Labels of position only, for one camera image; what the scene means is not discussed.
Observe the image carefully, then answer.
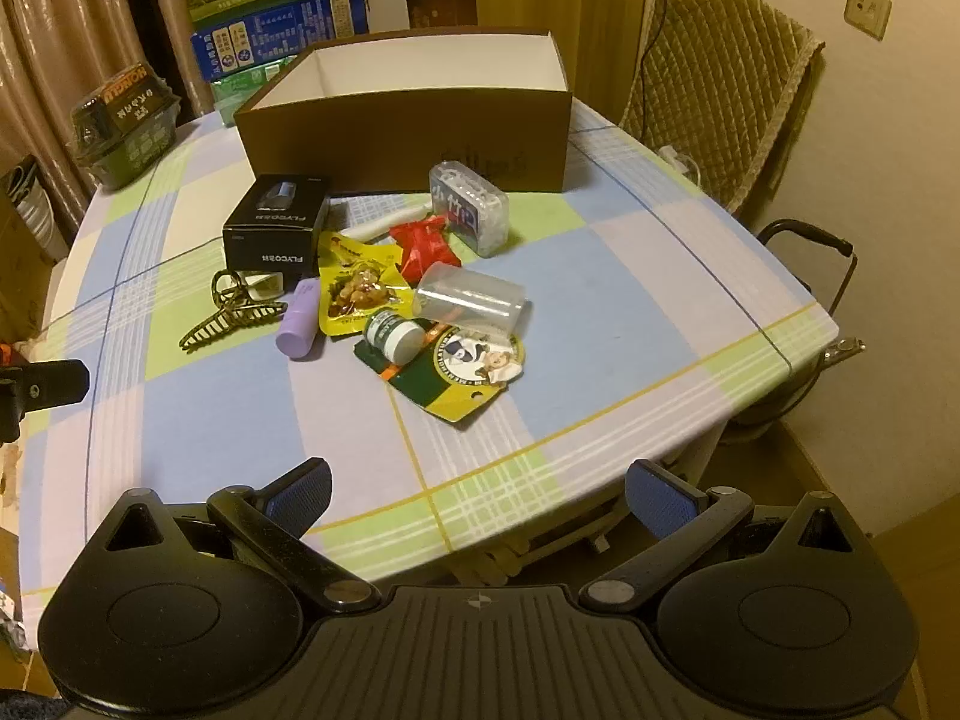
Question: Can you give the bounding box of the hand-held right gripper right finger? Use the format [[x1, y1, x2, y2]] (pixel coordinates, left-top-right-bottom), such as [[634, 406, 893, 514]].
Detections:
[[577, 457, 871, 612]]

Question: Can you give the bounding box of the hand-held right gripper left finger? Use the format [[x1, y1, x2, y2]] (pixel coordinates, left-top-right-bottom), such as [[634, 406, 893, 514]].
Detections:
[[101, 457, 382, 614]]

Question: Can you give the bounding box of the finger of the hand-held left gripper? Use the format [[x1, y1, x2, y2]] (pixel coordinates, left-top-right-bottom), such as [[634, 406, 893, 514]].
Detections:
[[0, 358, 92, 445]]

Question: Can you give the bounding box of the purple bottle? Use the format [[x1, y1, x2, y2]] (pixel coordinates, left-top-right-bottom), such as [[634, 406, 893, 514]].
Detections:
[[275, 277, 325, 358]]

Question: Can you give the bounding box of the green yellow cartoon packet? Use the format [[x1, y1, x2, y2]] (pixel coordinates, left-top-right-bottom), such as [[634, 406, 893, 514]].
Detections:
[[354, 319, 526, 428]]

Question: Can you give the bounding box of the small green white bottle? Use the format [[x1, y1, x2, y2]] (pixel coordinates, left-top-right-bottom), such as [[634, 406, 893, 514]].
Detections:
[[363, 310, 425, 365]]

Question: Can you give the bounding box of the olive hair claw clip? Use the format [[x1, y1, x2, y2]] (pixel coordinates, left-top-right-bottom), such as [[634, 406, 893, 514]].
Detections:
[[178, 268, 290, 350]]

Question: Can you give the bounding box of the yellow snack packet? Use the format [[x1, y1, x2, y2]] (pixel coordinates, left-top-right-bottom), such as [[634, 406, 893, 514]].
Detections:
[[318, 231, 415, 337]]

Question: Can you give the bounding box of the small black product box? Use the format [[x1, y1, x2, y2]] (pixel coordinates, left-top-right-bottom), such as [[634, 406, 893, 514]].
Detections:
[[222, 176, 331, 291]]

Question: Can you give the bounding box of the clear plastic cylinder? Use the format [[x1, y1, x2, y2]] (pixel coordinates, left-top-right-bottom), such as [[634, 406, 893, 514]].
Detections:
[[411, 264, 532, 337]]

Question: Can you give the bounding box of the red snack packet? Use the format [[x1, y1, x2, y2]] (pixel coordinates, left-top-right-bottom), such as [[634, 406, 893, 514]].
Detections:
[[390, 216, 462, 287]]

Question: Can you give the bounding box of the white toothbrush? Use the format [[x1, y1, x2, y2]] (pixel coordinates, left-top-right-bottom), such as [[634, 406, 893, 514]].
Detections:
[[341, 202, 436, 241]]

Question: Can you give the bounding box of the clear plastic case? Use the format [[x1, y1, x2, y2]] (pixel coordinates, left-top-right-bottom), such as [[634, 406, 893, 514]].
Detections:
[[429, 160, 511, 259]]

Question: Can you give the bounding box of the brown cardboard box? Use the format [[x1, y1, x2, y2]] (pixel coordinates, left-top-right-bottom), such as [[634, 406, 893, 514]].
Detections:
[[234, 30, 575, 194]]

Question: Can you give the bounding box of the checked cloth desktop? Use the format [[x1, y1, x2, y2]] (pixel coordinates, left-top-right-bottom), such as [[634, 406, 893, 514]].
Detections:
[[19, 101, 841, 616]]

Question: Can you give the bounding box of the dark green food container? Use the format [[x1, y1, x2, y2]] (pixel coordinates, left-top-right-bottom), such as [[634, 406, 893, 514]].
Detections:
[[71, 64, 185, 192]]

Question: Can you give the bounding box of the white charger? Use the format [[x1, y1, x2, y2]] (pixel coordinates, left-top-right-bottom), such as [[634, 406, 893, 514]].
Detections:
[[660, 146, 702, 185]]

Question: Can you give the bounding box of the green drink pack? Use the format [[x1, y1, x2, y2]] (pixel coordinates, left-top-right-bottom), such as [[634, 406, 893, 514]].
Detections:
[[210, 52, 301, 128]]

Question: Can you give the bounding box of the beige curtain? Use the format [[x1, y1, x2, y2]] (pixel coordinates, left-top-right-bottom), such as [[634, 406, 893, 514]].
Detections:
[[0, 0, 218, 263]]

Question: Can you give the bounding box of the quilted chair cover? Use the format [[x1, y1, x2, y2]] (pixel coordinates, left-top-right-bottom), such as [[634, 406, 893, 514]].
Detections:
[[619, 0, 826, 215]]

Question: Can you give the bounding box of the blue printed carton box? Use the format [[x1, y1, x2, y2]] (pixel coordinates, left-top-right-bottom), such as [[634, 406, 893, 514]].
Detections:
[[190, 0, 370, 83]]

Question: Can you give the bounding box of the small brown carton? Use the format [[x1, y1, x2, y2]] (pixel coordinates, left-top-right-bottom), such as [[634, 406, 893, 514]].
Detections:
[[403, 0, 479, 35]]

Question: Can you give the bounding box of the black tube handle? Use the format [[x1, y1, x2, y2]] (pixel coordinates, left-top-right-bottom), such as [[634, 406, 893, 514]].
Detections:
[[754, 219, 856, 316]]

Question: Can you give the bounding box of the thin dark cable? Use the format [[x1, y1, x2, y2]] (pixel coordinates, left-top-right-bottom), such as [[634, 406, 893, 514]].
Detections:
[[641, 0, 687, 136]]

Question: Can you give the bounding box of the single wall socket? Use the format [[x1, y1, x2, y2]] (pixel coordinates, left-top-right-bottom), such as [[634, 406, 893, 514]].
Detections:
[[844, 0, 893, 40]]

